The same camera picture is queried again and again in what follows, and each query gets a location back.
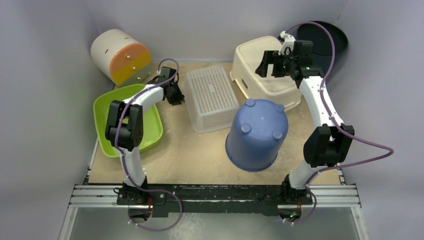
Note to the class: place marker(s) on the aluminium rail frame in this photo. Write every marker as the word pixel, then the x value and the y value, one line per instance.
pixel 201 159

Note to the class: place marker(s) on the white green strainer tray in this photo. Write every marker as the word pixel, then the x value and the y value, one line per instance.
pixel 210 99

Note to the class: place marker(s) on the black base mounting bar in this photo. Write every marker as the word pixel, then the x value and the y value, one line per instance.
pixel 162 199

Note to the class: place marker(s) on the cream perforated plastic basket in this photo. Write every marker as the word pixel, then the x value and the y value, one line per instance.
pixel 247 59

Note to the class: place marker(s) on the white cylindrical drawer box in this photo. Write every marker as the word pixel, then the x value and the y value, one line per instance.
pixel 122 58

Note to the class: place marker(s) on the dark navy round bin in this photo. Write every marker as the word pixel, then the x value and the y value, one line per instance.
pixel 322 48

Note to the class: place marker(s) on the large blue plastic bucket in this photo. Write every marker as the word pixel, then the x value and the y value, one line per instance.
pixel 256 135

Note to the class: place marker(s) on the lime green tray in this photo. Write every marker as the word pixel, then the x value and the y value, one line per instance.
pixel 152 123

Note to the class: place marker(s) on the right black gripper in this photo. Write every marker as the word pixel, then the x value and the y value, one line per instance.
pixel 271 63

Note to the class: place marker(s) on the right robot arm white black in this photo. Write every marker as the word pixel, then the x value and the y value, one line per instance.
pixel 327 146

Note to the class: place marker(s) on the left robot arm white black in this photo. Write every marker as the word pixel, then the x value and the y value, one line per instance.
pixel 125 128

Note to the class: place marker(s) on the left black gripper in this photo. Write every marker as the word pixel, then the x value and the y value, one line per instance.
pixel 179 99

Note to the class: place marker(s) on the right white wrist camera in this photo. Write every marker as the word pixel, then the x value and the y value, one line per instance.
pixel 287 43

